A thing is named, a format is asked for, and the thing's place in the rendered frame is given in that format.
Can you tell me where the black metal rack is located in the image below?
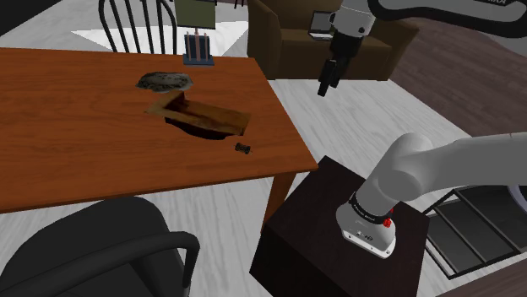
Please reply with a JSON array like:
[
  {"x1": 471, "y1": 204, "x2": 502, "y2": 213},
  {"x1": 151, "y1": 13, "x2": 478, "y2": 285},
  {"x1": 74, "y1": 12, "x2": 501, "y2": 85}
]
[{"x1": 422, "y1": 185, "x2": 527, "y2": 281}]

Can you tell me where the brown wooden table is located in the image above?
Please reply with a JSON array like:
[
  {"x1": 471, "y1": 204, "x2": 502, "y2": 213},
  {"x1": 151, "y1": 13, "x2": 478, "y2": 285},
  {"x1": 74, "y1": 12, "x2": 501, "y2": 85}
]
[{"x1": 0, "y1": 46, "x2": 320, "y2": 234}]

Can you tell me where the brown sofa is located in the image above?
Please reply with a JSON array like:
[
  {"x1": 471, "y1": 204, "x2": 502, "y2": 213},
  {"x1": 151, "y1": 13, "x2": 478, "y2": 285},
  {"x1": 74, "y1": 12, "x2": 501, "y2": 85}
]
[{"x1": 246, "y1": 0, "x2": 421, "y2": 82}]

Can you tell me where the black spindle-back chair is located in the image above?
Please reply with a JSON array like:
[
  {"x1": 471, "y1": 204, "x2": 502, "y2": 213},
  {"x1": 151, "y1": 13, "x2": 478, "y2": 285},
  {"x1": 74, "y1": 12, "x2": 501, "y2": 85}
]
[{"x1": 97, "y1": 0, "x2": 179, "y2": 56}]

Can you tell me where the dark robot stand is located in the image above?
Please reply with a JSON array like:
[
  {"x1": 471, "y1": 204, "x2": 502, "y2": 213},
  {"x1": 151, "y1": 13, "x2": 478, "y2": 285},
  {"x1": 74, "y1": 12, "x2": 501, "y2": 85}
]
[{"x1": 248, "y1": 155, "x2": 432, "y2": 297}]

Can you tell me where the green board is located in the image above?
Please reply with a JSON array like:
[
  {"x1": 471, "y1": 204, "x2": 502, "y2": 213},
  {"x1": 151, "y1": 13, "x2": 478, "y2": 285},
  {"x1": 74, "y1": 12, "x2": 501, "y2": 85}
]
[{"x1": 174, "y1": 0, "x2": 218, "y2": 30}]

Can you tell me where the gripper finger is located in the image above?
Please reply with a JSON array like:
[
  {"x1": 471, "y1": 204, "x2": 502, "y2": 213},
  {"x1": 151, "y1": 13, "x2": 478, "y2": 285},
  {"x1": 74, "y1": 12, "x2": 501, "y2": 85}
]
[
  {"x1": 329, "y1": 61, "x2": 350, "y2": 89},
  {"x1": 317, "y1": 58, "x2": 337, "y2": 98}
]

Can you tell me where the brown wooden tray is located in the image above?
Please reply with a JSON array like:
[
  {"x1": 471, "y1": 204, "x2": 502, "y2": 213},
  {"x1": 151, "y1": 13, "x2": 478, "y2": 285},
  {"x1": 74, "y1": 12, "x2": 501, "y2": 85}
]
[{"x1": 144, "y1": 90, "x2": 253, "y2": 141}]

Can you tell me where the blue stand with rods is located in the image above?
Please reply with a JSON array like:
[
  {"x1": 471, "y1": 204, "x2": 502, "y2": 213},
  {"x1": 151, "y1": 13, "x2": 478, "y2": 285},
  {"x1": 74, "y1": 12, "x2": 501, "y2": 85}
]
[{"x1": 182, "y1": 30, "x2": 216, "y2": 68}]

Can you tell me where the grey flat stone dish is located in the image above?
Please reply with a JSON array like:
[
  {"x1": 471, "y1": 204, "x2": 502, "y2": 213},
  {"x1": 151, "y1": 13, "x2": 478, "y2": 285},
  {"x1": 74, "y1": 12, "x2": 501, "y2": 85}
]
[{"x1": 135, "y1": 71, "x2": 194, "y2": 94}]

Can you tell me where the black office chair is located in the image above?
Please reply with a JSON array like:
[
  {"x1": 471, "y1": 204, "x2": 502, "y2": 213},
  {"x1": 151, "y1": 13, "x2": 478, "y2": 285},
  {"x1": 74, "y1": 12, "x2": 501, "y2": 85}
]
[{"x1": 0, "y1": 196, "x2": 202, "y2": 297}]

